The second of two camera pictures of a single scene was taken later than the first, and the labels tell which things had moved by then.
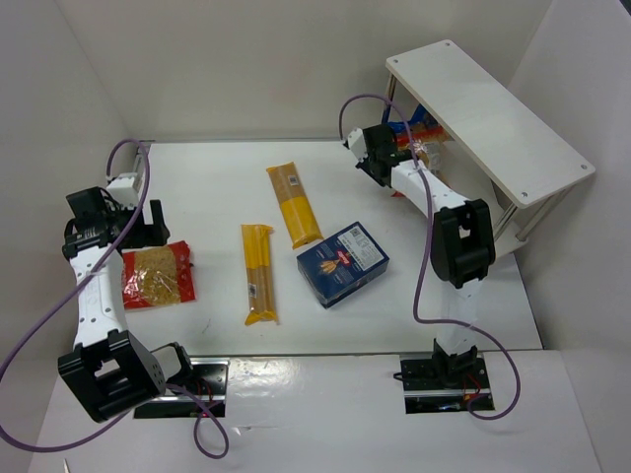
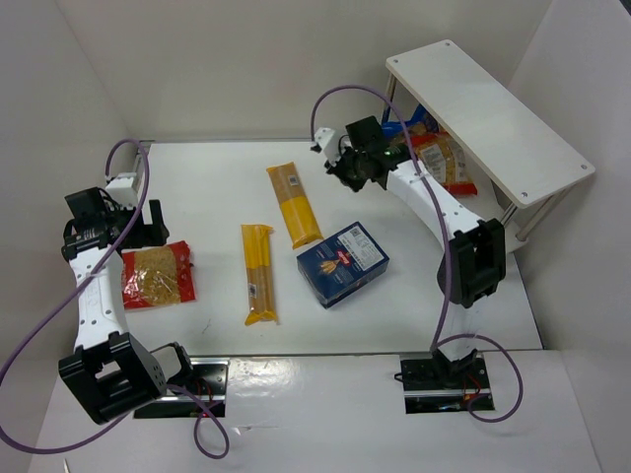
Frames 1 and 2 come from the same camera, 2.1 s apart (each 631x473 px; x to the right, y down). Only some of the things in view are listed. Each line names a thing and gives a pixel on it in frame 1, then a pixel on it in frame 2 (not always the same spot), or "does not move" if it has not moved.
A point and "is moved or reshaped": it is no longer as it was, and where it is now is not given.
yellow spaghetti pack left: (259, 272) does not move
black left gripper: (143, 231) does not move
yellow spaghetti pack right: (300, 220) does not move
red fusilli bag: (427, 140) is moved or reshaped
